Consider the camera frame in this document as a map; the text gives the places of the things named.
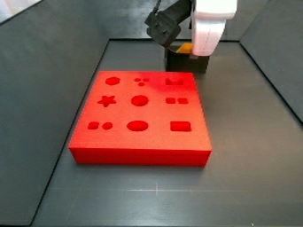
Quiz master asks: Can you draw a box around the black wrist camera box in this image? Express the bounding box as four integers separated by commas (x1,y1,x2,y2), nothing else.
144,0,192,48

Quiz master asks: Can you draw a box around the yellow square-circle peg object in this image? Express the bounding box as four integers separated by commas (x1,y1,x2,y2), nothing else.
176,43,194,54

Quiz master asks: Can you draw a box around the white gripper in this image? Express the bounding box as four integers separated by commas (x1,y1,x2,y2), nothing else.
192,0,238,56

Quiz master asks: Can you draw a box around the red shape-sorter block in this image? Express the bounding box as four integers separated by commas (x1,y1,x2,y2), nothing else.
68,71,212,167

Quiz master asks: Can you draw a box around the black camera cable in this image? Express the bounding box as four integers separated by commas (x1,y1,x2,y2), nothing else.
151,0,163,15

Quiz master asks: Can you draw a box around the black curved fixture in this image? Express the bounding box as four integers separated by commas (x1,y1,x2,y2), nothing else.
164,46,210,74

